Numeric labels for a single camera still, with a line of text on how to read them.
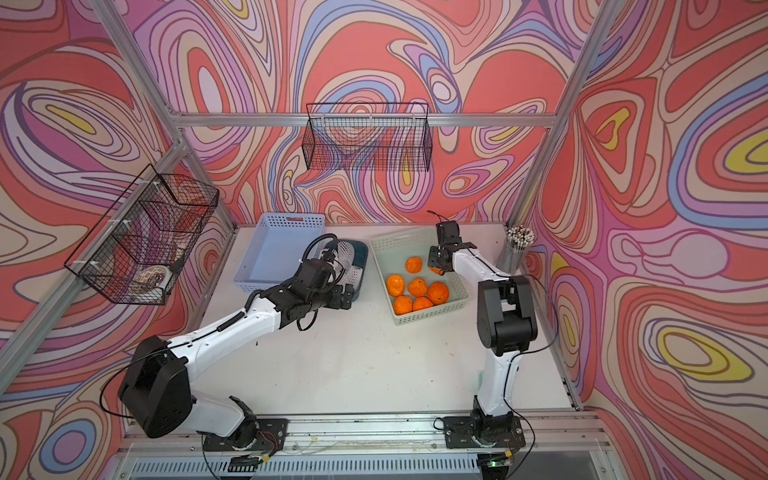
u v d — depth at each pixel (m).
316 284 0.65
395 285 0.96
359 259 1.06
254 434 0.71
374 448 0.73
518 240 0.91
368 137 0.84
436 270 0.92
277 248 1.07
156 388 0.41
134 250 0.77
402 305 0.91
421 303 0.92
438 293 0.93
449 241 0.78
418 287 0.95
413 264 1.02
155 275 0.72
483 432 0.66
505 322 0.52
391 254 1.08
